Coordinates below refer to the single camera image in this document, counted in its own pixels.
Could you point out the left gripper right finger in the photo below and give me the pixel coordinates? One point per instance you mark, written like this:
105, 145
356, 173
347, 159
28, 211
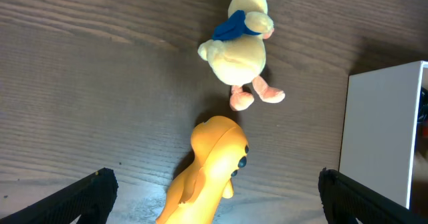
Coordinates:
346, 201

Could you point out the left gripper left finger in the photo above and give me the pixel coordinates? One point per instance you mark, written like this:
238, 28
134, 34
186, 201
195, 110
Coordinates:
87, 201

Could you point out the multicolour puzzle cube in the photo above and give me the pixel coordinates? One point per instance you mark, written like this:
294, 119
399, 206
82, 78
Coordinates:
421, 135

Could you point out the yellow dog figure toy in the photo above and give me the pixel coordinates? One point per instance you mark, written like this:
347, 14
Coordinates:
220, 148

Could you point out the plush yellow duck toy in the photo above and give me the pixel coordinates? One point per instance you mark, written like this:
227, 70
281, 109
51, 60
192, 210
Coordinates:
236, 52

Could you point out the white cardboard box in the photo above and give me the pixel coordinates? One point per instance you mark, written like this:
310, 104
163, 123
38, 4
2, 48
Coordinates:
380, 126

